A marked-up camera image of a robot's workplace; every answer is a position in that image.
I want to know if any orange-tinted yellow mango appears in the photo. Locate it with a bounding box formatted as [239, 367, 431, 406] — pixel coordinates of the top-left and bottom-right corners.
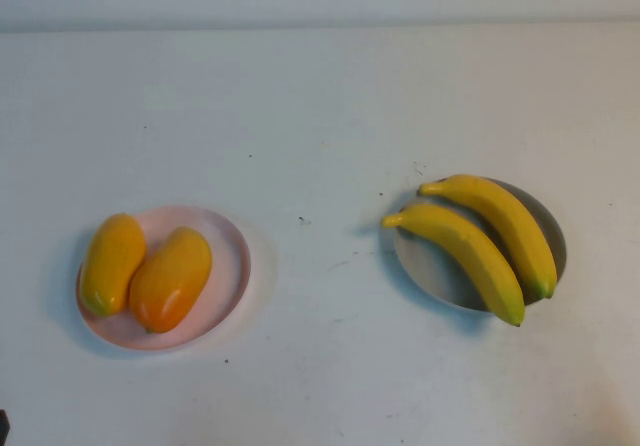
[128, 226, 214, 335]

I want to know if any slim curved yellow banana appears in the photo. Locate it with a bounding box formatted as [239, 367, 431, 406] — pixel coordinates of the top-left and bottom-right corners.
[418, 174, 558, 300]

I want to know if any large yellow banana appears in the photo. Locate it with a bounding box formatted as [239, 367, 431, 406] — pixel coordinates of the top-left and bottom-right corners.
[382, 203, 527, 328]

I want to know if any grey-blue round plate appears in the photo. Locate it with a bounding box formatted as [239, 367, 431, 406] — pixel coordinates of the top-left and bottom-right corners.
[393, 177, 568, 313]

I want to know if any pink round plate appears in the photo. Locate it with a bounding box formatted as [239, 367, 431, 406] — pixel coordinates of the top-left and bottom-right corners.
[75, 204, 253, 352]

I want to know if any yellow mango with green tip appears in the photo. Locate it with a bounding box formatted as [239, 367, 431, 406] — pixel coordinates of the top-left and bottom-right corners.
[79, 213, 148, 317]

